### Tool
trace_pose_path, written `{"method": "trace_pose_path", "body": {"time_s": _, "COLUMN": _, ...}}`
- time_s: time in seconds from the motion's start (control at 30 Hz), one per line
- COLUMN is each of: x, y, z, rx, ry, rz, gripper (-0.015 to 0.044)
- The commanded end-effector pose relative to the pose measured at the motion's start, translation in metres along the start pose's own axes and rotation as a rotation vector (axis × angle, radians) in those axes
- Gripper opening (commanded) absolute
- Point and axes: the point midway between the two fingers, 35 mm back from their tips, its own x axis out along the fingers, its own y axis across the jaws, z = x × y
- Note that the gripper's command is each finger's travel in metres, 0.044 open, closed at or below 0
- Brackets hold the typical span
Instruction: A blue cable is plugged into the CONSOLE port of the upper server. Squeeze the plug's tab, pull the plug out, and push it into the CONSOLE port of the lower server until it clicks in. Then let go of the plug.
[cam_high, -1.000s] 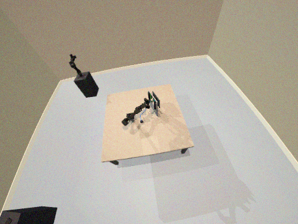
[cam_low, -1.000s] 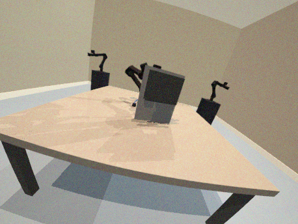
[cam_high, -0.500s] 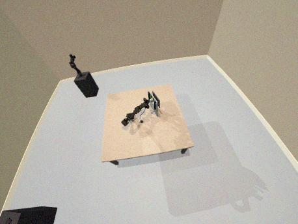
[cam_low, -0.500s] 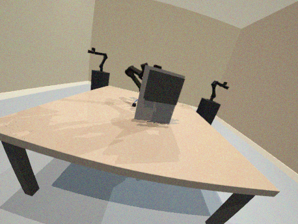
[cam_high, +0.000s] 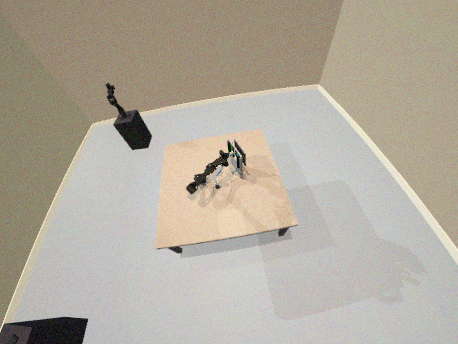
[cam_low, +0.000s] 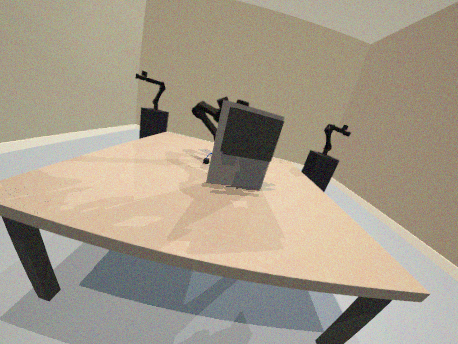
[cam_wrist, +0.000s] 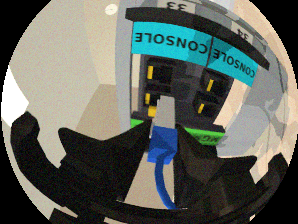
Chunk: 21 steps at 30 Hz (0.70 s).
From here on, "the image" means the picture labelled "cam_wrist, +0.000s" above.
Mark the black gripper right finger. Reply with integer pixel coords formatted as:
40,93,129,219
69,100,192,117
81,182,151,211
173,124,258,209

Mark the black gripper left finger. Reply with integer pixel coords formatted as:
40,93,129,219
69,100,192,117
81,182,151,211
57,119,152,202

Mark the blue network cable with plug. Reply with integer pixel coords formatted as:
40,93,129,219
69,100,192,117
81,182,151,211
146,96,178,209

